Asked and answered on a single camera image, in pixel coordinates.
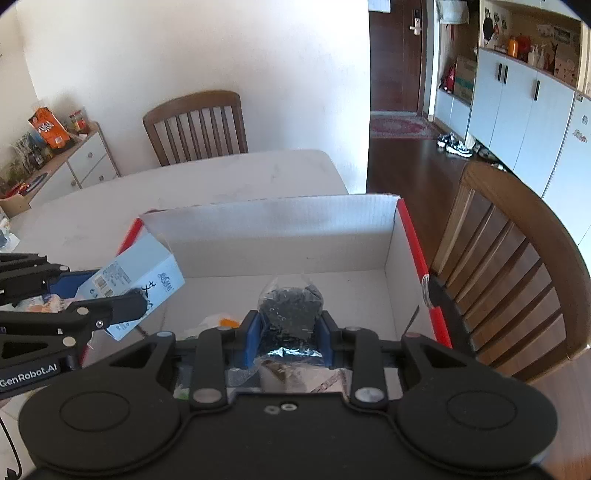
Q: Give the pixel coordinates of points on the jar with red label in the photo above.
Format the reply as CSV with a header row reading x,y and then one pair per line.
x,y
78,121

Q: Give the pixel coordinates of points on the brown cardboard box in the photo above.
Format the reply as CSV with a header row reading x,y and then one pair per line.
x,y
465,81

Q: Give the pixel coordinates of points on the black and white sneakers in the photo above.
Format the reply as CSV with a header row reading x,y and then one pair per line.
x,y
455,144

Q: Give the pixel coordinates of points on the white refrigerator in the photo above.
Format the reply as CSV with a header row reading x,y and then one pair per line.
x,y
575,152

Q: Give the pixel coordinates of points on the white hanging bag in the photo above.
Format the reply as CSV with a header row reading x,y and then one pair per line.
x,y
452,11

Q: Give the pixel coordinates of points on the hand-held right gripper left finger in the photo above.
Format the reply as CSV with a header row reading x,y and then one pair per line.
x,y
251,339

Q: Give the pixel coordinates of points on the red and white cardboard box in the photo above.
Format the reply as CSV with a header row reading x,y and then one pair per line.
x,y
286,235

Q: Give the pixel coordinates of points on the dark brown door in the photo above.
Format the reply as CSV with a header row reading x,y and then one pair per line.
x,y
392,69

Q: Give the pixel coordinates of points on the white marble desktop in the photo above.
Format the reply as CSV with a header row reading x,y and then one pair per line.
x,y
231,180

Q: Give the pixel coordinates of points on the white sideboard with wooden top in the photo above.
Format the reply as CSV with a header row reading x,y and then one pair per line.
x,y
87,159

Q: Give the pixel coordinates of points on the silver door lock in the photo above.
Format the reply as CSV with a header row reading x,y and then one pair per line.
x,y
415,22

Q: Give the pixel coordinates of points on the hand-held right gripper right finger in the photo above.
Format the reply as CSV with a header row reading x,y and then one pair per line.
x,y
330,340

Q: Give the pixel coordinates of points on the orange bottle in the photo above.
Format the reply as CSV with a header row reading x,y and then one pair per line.
x,y
513,47

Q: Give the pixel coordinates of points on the white bottle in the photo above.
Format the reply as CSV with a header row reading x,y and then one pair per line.
x,y
533,56

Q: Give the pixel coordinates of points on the wooden slat-back chair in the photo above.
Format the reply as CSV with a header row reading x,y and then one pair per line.
x,y
194,122
526,258

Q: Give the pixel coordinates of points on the red patterned rug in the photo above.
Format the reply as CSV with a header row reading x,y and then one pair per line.
x,y
399,127

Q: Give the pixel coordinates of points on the orange snack bag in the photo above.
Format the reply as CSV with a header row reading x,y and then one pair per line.
x,y
50,128

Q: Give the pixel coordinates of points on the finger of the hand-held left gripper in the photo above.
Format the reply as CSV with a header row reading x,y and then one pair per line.
x,y
124,307
69,282

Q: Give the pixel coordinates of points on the clear bag of black beads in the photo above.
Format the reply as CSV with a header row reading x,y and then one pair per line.
x,y
288,314

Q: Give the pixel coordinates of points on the light blue carton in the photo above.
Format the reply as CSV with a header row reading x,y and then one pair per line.
x,y
138,267

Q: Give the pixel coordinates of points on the small printed cardboard box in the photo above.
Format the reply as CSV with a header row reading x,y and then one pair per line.
x,y
565,73

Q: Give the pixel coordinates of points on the red bag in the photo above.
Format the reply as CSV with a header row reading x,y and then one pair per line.
x,y
448,78

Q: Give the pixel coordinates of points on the crumpled white wrapper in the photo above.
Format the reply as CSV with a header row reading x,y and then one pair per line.
x,y
214,325

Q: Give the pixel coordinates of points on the white wall cabinet unit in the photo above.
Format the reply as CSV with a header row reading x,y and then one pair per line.
x,y
512,110

